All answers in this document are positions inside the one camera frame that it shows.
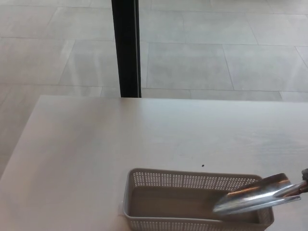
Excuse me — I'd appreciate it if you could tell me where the black vertical frame post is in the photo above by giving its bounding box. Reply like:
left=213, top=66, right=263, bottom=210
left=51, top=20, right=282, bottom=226
left=111, top=0, right=142, bottom=98

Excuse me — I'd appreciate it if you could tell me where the grey perforated plastic basket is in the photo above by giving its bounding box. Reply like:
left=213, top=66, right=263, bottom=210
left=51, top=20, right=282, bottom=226
left=122, top=167, right=275, bottom=231

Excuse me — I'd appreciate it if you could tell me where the silver garden trowel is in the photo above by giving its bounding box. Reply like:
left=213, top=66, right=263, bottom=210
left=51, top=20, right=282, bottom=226
left=213, top=168, right=308, bottom=216

